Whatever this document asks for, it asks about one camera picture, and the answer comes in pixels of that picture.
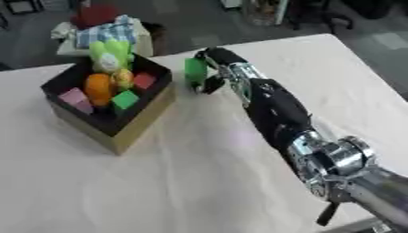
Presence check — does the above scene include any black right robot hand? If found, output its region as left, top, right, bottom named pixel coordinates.
left=188, top=46, right=249, bottom=95

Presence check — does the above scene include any green block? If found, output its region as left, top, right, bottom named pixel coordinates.
left=183, top=56, right=209, bottom=87

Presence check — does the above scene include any tan cardboard box black inside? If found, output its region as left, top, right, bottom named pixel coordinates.
left=39, top=53, right=178, bottom=156

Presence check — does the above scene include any red block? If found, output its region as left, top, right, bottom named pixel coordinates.
left=132, top=72, right=158, bottom=90

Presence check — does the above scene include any yellow toy fruit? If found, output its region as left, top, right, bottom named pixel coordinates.
left=109, top=68, right=136, bottom=92

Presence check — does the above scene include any green cube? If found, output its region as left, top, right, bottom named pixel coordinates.
left=109, top=89, right=142, bottom=117

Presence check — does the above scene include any black office chair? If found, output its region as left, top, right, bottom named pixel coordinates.
left=288, top=0, right=356, bottom=35

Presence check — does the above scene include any green and white soft toy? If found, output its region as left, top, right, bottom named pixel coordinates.
left=87, top=38, right=136, bottom=74

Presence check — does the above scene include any blue and white checked cloth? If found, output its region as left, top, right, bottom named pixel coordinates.
left=75, top=14, right=138, bottom=49

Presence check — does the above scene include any orange toy fruit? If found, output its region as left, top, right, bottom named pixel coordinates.
left=83, top=73, right=117, bottom=107

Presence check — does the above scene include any red bag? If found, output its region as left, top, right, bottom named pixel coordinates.
left=70, top=4, right=121, bottom=30

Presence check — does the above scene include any pink block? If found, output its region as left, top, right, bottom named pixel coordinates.
left=57, top=86, right=96, bottom=115

